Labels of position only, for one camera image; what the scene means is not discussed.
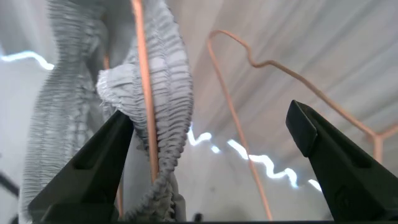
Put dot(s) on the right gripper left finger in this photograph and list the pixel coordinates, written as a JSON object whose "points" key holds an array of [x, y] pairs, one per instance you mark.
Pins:
{"points": [[87, 186]]}

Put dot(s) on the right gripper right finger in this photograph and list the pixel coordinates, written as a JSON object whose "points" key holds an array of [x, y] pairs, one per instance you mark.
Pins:
{"points": [[357, 186]]}

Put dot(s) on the pink clothes hanger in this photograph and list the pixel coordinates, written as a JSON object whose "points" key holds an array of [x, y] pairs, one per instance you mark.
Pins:
{"points": [[146, 93], [377, 146]]}

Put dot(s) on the pale grey shorts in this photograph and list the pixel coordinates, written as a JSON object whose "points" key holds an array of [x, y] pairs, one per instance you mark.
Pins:
{"points": [[171, 77]]}

